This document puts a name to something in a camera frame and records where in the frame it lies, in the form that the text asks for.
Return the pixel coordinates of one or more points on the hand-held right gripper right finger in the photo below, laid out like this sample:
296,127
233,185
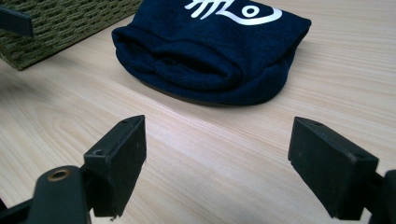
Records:
330,168

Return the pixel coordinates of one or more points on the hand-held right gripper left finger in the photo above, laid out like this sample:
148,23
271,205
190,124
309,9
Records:
116,168

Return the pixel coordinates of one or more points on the navy blue garment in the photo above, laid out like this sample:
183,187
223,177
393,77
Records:
214,53

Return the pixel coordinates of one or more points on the woven wicker basket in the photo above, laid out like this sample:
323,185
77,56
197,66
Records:
59,28

